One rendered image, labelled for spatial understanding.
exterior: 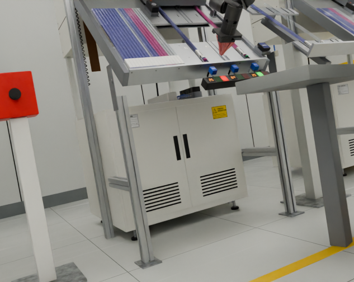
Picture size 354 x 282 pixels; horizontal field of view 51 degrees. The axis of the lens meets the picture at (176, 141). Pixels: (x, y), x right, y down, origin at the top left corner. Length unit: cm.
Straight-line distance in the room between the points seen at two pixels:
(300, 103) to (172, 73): 77
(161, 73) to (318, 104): 59
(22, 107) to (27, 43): 200
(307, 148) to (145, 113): 84
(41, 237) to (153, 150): 63
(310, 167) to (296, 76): 101
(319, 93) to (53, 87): 246
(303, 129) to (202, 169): 55
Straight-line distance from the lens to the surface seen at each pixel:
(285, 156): 181
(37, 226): 147
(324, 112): 133
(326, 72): 114
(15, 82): 145
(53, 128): 331
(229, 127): 197
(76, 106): 229
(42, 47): 341
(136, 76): 143
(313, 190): 204
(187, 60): 159
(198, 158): 187
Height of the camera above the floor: 50
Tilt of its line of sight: 2 degrees down
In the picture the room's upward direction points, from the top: 9 degrees counter-clockwise
